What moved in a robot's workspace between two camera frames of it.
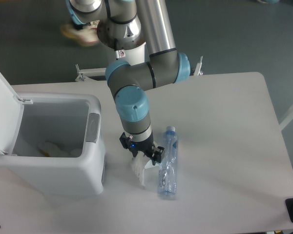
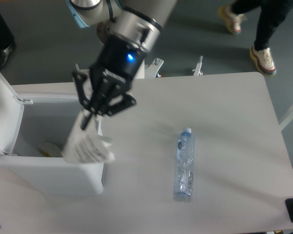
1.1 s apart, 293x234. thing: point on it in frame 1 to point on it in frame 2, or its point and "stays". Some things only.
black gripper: (145, 146) to (111, 76)
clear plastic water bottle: (167, 175) to (184, 167)
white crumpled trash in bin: (52, 150) stays
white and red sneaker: (88, 36) to (263, 60)
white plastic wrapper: (139, 164) to (88, 146)
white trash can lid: (7, 111) stays
